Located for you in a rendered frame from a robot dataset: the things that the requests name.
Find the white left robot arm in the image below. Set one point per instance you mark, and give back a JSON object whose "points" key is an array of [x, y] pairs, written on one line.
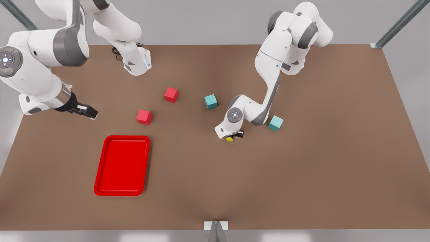
{"points": [[268, 64]]}

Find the silver frame post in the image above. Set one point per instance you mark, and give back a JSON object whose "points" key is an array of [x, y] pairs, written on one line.
{"points": [[18, 14], [216, 232], [399, 24]]}

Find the red cube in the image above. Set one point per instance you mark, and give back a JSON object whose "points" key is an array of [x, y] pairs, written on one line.
{"points": [[171, 94], [144, 117]]}

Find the small yellow round object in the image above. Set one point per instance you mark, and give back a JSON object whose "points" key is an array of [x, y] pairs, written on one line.
{"points": [[229, 138]]}

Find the teal cube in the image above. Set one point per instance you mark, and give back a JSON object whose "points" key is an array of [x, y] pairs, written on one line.
{"points": [[275, 123], [211, 101]]}

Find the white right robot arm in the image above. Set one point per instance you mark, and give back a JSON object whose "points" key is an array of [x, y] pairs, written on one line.
{"points": [[40, 47]]}

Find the red rectangular tray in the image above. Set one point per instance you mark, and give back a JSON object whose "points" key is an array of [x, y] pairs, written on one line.
{"points": [[122, 165]]}

